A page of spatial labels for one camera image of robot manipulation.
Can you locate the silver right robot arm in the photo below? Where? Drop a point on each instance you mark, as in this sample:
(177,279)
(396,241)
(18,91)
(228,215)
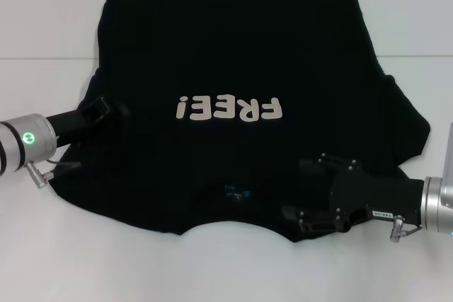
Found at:
(437,203)

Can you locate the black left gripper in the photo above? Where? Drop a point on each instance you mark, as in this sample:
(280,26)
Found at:
(69,125)

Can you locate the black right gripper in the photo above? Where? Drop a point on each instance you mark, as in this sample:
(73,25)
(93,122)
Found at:
(375,196)

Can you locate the black shirt with FREE print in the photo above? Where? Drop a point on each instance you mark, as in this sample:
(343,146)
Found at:
(226,51)

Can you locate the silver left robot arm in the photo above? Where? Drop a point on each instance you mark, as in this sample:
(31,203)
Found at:
(24,143)

